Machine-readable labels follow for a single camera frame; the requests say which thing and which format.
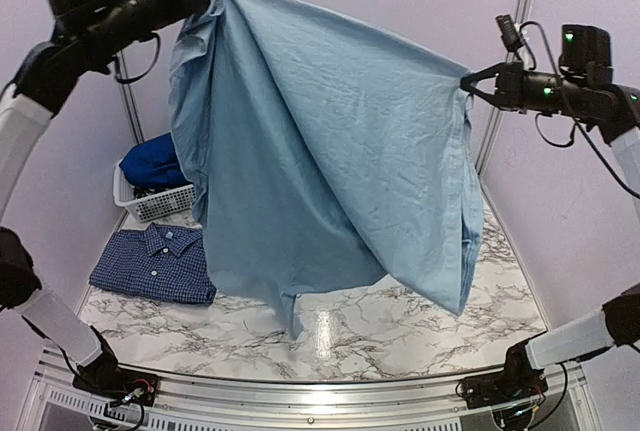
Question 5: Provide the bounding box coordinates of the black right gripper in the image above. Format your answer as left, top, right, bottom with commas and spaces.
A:
461, 59, 590, 120

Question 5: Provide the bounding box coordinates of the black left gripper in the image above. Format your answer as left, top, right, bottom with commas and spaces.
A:
80, 0, 218, 62

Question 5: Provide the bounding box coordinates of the light blue garment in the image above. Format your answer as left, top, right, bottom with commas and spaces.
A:
169, 0, 484, 336

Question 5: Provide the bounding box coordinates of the blue checked shirt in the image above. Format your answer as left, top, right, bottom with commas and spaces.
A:
89, 223, 216, 306

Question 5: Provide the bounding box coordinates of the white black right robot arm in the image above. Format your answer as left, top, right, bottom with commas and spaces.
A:
458, 21, 639, 406

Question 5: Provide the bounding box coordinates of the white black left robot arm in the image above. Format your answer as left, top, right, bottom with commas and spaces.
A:
1, 0, 210, 396

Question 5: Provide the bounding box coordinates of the white plastic laundry basket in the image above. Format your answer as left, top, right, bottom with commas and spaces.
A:
112, 163, 195, 223

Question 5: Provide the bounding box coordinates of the royal blue garment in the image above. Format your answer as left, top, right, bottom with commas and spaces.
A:
119, 133, 190, 190

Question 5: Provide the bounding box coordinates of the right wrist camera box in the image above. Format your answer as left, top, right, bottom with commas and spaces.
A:
495, 14, 537, 70

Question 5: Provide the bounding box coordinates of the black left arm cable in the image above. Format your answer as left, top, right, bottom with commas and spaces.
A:
112, 33, 162, 85

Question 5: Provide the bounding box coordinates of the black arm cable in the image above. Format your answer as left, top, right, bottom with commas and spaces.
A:
112, 33, 162, 85
517, 20, 640, 197

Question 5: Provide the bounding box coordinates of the left aluminium corner post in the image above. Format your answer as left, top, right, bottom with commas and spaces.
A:
112, 51, 145, 144

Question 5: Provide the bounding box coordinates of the aluminium corner post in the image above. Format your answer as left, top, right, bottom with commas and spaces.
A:
112, 51, 145, 144
476, 0, 532, 177

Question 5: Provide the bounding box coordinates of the right aluminium corner post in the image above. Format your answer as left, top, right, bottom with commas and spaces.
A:
476, 0, 532, 177

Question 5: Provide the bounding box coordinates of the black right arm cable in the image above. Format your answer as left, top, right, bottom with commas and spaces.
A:
517, 20, 640, 197

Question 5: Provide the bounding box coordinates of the aluminium front frame rail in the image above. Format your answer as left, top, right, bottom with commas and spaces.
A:
16, 346, 603, 430

